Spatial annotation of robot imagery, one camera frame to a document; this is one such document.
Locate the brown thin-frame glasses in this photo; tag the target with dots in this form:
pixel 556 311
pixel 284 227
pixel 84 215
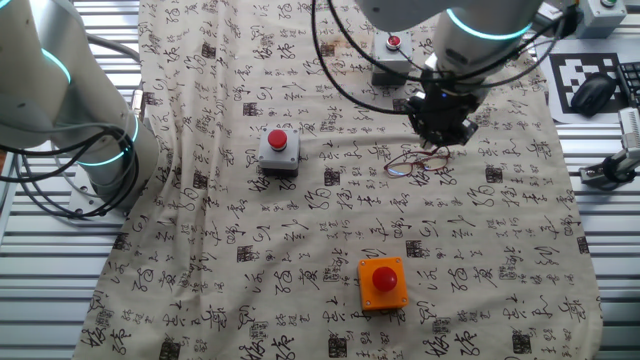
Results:
pixel 417 162

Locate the beige calligraphy print tablecloth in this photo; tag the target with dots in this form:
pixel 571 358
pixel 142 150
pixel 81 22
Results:
pixel 300 225

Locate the silver base mounting plate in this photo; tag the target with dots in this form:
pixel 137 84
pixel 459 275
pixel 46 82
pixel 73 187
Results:
pixel 80 197

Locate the black keyboard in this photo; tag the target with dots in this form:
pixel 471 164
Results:
pixel 631 80

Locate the black white checkerboard sheet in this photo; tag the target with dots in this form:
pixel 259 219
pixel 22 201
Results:
pixel 557 85

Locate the grey box green button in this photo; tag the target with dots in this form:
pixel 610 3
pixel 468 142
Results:
pixel 595 22

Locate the orange box red mushroom button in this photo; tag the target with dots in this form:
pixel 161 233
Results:
pixel 372 295

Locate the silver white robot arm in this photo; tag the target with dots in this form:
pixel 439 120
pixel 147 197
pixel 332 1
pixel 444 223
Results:
pixel 50 75

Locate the silver depth camera with mount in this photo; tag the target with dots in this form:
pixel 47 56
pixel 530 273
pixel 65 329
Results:
pixel 631 130

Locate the black computer mouse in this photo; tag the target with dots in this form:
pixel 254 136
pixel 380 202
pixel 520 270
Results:
pixel 592 95

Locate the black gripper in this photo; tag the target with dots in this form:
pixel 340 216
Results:
pixel 447 107

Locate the grey box flat red button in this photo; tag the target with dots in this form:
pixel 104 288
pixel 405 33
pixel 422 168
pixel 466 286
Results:
pixel 385 60

